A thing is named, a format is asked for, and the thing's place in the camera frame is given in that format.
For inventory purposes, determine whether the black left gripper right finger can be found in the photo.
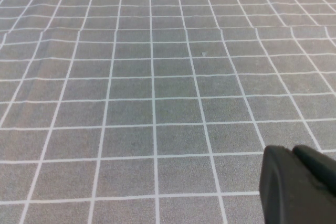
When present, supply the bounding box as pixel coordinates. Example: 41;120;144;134
292;144;336;196

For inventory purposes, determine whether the grey white-grid tablecloth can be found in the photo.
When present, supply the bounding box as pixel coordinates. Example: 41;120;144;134
0;0;336;224

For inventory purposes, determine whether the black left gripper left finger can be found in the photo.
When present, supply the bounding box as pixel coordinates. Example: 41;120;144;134
259;145;336;224

